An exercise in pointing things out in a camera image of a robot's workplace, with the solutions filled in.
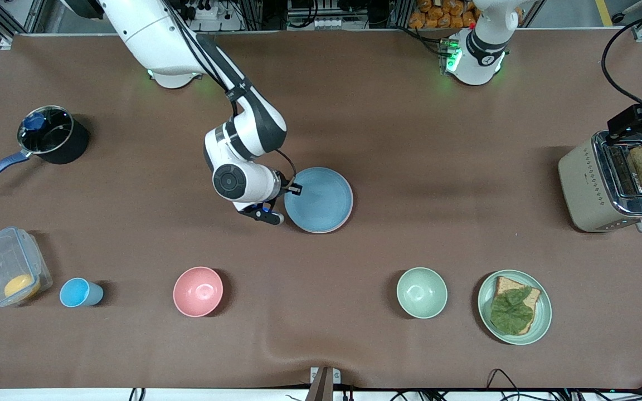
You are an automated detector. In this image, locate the blue cup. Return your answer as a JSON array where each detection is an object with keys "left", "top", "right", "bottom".
[{"left": 59, "top": 277, "right": 104, "bottom": 308}]

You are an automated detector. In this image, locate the green lettuce leaf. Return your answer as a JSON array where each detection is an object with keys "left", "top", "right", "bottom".
[{"left": 489, "top": 286, "right": 534, "bottom": 336}]

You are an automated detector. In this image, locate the blue plate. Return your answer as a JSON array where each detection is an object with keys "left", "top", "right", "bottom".
[{"left": 284, "top": 167, "right": 354, "bottom": 233}]

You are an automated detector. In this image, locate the brown table cloth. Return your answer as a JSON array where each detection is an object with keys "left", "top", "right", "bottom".
[{"left": 0, "top": 31, "right": 642, "bottom": 390}]

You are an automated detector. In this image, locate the beige chrome toaster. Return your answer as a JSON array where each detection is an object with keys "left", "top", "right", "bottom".
[{"left": 557, "top": 129, "right": 642, "bottom": 233}]

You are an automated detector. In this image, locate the green bowl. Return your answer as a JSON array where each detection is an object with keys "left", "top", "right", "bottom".
[{"left": 396, "top": 267, "right": 449, "bottom": 320}]

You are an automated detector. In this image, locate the pink bowl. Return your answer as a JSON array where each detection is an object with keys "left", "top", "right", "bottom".
[{"left": 173, "top": 266, "right": 224, "bottom": 318}]

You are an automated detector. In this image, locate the bread slice under lettuce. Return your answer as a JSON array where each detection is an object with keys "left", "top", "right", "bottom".
[{"left": 494, "top": 276, "right": 542, "bottom": 335}]

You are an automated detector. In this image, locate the green plate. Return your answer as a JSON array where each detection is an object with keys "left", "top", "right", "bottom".
[{"left": 478, "top": 270, "right": 553, "bottom": 346}]

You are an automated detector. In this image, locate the black saucepan with blue handle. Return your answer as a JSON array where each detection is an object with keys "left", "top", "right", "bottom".
[{"left": 0, "top": 105, "right": 90, "bottom": 192}]

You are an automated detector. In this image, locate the black looped cable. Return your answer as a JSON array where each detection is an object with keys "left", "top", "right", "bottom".
[{"left": 487, "top": 368, "right": 522, "bottom": 401}]

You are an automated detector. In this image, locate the yellow food piece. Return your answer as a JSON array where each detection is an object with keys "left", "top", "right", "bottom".
[{"left": 4, "top": 273, "right": 41, "bottom": 300}]

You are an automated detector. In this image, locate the bag of orange buns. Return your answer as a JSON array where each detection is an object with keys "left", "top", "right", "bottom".
[{"left": 408, "top": 0, "right": 480, "bottom": 30}]

